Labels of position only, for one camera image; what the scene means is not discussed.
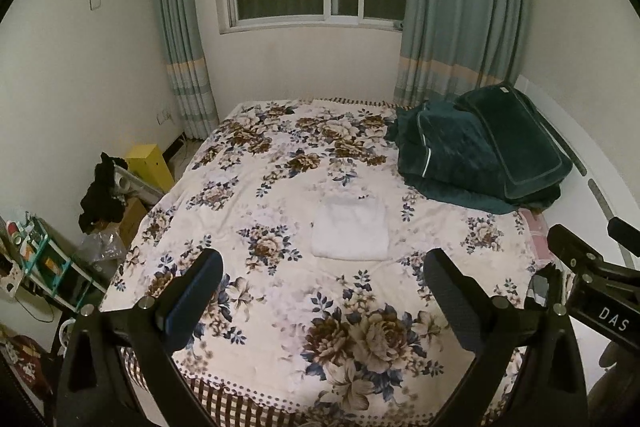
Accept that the dark green pillow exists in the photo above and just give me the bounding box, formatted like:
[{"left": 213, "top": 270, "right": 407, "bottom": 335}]
[{"left": 454, "top": 82, "right": 574, "bottom": 202}]

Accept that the white headboard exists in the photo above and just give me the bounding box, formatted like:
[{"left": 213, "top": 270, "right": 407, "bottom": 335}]
[{"left": 515, "top": 74, "right": 640, "bottom": 268}]

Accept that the dark green quilt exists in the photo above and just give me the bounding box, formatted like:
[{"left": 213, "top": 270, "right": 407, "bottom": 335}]
[{"left": 385, "top": 102, "right": 563, "bottom": 214}]

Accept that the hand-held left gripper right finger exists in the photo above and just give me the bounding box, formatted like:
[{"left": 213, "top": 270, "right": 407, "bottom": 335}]
[{"left": 424, "top": 248, "right": 588, "bottom": 427}]

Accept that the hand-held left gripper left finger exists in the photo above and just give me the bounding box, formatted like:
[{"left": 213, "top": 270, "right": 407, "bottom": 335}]
[{"left": 55, "top": 248, "right": 224, "bottom": 427}]

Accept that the black cloth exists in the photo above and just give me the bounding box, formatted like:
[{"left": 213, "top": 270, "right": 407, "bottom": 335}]
[{"left": 79, "top": 152, "right": 126, "bottom": 229}]

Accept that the yellow box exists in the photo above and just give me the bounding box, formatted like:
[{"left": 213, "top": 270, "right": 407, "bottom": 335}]
[{"left": 125, "top": 144, "right": 176, "bottom": 194}]

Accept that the cardboard box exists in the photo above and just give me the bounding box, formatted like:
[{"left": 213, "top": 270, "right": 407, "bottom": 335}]
[{"left": 107, "top": 197, "right": 149, "bottom": 249}]

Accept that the striped teal curtain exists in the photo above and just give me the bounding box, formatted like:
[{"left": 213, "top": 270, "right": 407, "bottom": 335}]
[
  {"left": 150, "top": 0, "right": 221, "bottom": 140},
  {"left": 392, "top": 0, "right": 533, "bottom": 108}
]

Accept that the grey metal frame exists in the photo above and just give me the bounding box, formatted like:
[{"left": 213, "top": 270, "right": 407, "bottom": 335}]
[{"left": 112, "top": 166, "right": 166, "bottom": 208}]

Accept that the teal storage rack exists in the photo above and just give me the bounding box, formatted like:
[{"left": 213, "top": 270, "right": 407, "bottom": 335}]
[{"left": 0, "top": 207, "right": 108, "bottom": 314}]

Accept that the pink cloth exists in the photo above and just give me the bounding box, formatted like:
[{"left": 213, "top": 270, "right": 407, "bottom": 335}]
[{"left": 517, "top": 207, "right": 552, "bottom": 266}]

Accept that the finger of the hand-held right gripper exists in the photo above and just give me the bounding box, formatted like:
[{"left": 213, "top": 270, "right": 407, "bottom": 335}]
[
  {"left": 526, "top": 223, "right": 608, "bottom": 309},
  {"left": 606, "top": 217, "right": 640, "bottom": 259}
]

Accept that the black cable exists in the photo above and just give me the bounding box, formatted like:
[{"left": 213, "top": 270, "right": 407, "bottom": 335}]
[{"left": 14, "top": 291, "right": 57, "bottom": 324}]

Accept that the floral bedsheet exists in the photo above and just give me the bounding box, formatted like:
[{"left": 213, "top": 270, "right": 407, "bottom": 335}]
[{"left": 97, "top": 99, "right": 571, "bottom": 427}]

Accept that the clear plastic bag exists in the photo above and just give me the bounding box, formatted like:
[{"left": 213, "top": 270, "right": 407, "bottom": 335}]
[{"left": 75, "top": 229, "right": 129, "bottom": 279}]

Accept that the white small garment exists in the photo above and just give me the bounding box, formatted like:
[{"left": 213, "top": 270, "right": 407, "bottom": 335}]
[{"left": 311, "top": 194, "right": 390, "bottom": 261}]

